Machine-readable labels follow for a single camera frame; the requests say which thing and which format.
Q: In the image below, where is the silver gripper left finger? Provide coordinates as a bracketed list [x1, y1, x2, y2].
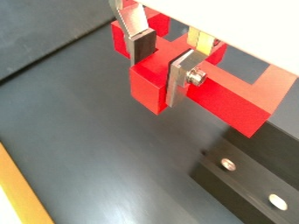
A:
[108, 0, 157, 65]

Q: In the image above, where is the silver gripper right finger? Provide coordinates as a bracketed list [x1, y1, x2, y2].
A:
[165, 26, 217, 109]

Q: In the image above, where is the red E-shaped block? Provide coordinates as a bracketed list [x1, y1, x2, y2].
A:
[110, 0, 298, 139]

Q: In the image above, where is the yellow wooden base board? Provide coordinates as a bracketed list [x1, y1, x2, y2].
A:
[0, 143, 55, 224]

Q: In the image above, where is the black angle bracket holder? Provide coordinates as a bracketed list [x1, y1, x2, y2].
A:
[191, 122, 299, 224]

